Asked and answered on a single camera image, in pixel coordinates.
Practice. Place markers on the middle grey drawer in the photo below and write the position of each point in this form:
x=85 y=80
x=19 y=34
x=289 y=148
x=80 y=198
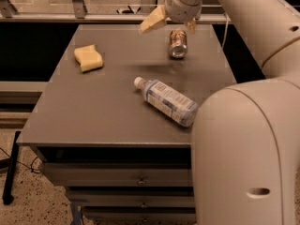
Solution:
x=150 y=197

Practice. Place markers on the yellow sponge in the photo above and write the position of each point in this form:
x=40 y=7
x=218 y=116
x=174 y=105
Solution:
x=88 y=58

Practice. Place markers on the clear plastic water bottle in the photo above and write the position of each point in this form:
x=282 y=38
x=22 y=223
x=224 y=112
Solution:
x=175 y=105

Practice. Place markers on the bottom grey drawer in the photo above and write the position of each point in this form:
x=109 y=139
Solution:
x=140 y=214

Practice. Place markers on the grey drawer cabinet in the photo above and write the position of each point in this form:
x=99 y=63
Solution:
x=99 y=117

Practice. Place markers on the orange soda can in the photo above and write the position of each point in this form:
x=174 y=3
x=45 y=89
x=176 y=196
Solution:
x=178 y=43

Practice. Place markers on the black floor stand leg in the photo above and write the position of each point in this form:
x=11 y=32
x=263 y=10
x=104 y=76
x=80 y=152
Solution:
x=7 y=192

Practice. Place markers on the top grey drawer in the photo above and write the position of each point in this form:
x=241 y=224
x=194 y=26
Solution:
x=111 y=175

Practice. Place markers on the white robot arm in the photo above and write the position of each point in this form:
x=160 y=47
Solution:
x=245 y=149

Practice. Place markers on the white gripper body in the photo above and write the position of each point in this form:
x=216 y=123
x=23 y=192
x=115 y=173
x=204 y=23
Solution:
x=182 y=12

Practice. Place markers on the metal railing frame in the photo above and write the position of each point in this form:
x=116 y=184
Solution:
x=76 y=11

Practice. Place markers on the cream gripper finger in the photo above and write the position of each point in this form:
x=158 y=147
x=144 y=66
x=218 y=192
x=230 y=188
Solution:
x=191 y=25
x=155 y=20

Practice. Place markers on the grey drawer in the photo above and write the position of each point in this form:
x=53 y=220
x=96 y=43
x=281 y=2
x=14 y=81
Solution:
x=111 y=175
x=150 y=197
x=140 y=214

